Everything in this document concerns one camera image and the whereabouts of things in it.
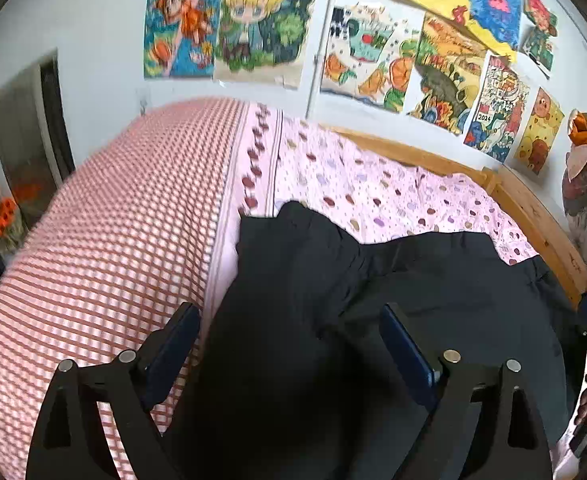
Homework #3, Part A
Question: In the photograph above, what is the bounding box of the dark fish wall poster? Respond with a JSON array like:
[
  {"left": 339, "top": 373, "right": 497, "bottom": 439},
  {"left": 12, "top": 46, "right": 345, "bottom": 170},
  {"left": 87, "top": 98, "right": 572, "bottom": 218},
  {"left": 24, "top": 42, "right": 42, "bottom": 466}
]
[{"left": 407, "top": 14, "right": 490, "bottom": 137}]

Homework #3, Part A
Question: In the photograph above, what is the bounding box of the yellow bear wall poster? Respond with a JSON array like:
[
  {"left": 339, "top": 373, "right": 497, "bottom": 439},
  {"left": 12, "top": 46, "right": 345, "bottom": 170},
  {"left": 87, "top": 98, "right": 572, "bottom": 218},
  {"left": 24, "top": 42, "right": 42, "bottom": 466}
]
[{"left": 512, "top": 86, "right": 565, "bottom": 177}]

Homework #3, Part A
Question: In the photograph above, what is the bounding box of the pink dotted blanket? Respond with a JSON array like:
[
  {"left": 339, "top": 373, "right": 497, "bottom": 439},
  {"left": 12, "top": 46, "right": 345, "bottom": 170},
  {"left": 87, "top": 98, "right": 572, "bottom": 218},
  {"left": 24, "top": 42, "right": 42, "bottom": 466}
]
[{"left": 272, "top": 115, "right": 540, "bottom": 267}]

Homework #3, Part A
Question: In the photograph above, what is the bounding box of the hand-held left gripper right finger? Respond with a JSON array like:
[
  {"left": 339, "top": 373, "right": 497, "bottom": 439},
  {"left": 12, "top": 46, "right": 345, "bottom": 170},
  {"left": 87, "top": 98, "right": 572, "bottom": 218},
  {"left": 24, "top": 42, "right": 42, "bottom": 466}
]
[{"left": 379, "top": 302, "right": 554, "bottom": 480}]

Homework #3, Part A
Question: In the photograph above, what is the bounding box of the doorway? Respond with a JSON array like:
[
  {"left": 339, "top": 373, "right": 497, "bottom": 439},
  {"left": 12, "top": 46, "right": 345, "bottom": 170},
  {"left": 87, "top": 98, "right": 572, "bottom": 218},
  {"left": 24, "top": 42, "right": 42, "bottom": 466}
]
[{"left": 0, "top": 54, "right": 75, "bottom": 213}]

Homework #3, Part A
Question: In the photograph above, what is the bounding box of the orange fruit wall poster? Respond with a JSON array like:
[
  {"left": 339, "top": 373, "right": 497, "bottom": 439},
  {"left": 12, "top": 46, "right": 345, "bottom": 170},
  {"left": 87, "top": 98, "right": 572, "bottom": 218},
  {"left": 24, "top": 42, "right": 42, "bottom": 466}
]
[{"left": 320, "top": 1, "right": 425, "bottom": 114}]

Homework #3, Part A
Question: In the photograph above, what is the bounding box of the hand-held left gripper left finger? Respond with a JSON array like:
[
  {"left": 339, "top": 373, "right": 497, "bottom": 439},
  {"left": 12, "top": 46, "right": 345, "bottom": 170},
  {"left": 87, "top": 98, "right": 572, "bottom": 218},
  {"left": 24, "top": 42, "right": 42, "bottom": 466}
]
[{"left": 26, "top": 302, "right": 201, "bottom": 480}]

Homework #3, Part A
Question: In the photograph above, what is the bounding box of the calendar wall poster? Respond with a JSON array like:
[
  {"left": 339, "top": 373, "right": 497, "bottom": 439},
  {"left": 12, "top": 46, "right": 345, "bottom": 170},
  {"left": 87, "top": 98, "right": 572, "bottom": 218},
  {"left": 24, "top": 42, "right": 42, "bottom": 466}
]
[{"left": 462, "top": 54, "right": 530, "bottom": 164}]

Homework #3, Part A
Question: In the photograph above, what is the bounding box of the red checked apple-print bed sheet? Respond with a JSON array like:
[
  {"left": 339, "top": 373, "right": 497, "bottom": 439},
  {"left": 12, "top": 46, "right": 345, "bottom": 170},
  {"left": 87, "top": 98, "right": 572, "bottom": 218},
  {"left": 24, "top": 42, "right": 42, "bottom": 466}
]
[{"left": 0, "top": 97, "right": 284, "bottom": 468}]

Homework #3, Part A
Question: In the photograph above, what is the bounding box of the black puffer jacket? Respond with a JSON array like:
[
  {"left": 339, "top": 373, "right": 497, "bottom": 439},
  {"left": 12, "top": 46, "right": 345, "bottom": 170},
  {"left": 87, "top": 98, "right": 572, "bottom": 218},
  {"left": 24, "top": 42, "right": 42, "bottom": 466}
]
[{"left": 163, "top": 200, "right": 581, "bottom": 480}]

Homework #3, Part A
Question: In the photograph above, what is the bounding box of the orange-haired figure wall poster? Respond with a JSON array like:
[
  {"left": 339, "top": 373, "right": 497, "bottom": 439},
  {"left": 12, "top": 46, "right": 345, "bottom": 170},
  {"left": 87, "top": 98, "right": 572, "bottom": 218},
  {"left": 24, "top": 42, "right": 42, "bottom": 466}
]
[{"left": 143, "top": 0, "right": 225, "bottom": 81}]

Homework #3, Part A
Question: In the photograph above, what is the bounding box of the wooden bed frame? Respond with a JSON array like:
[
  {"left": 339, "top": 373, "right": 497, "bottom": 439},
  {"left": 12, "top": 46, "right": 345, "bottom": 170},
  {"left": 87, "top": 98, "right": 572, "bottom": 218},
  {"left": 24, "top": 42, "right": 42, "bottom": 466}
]
[{"left": 318, "top": 125, "right": 587, "bottom": 307}]

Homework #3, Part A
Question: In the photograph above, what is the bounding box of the small red-haired figure poster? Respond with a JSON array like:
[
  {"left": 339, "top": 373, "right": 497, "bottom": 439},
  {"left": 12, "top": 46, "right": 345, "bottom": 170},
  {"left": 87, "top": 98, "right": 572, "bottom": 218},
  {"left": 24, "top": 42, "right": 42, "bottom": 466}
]
[{"left": 520, "top": 0, "right": 560, "bottom": 79}]

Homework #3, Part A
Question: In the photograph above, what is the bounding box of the blond figure wall poster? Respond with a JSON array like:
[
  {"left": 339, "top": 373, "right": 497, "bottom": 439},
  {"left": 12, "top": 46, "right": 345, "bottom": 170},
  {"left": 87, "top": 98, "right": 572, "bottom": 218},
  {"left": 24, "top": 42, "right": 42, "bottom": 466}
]
[{"left": 212, "top": 0, "right": 318, "bottom": 89}]

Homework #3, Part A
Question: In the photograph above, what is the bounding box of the orange plastic object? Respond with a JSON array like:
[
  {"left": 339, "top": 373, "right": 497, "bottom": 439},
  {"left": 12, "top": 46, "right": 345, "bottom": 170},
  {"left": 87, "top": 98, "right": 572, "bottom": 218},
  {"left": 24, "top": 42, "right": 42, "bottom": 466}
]
[{"left": 0, "top": 196, "right": 20, "bottom": 239}]

